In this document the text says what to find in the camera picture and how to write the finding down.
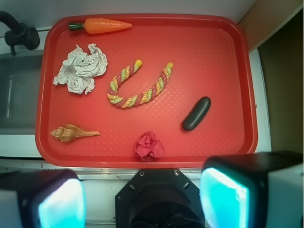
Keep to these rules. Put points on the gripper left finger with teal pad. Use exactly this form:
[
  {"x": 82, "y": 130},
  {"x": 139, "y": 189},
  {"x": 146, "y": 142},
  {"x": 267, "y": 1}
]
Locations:
[{"x": 42, "y": 199}]

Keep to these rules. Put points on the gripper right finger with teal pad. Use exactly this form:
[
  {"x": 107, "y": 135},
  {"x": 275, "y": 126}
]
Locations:
[{"x": 260, "y": 190}]

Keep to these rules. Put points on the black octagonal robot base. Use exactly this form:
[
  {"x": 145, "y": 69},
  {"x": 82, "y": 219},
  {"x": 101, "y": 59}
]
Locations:
[{"x": 159, "y": 198}]

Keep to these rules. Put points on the dark green oval stone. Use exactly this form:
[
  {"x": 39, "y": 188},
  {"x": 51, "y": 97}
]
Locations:
[{"x": 197, "y": 114}]

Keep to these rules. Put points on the crumpled red paper ball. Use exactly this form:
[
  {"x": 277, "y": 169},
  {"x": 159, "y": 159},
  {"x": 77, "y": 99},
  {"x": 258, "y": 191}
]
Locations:
[{"x": 148, "y": 148}]

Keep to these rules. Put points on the grey plastic sink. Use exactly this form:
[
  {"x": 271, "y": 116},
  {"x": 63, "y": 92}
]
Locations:
[{"x": 19, "y": 86}]

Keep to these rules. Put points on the crumpled white paper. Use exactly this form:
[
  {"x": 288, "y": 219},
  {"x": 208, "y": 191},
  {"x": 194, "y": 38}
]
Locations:
[{"x": 79, "y": 70}]

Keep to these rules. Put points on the red plastic tray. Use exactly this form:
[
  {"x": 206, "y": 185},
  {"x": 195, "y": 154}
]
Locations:
[{"x": 157, "y": 71}]

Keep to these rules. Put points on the dark grey faucet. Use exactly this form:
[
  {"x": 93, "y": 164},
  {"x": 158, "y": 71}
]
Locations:
[{"x": 19, "y": 34}]

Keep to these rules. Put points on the brown cardboard panel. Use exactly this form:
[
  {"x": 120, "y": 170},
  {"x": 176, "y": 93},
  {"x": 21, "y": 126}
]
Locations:
[{"x": 265, "y": 18}]

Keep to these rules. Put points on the orange toy carrot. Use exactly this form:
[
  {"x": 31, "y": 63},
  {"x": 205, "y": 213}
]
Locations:
[{"x": 99, "y": 25}]

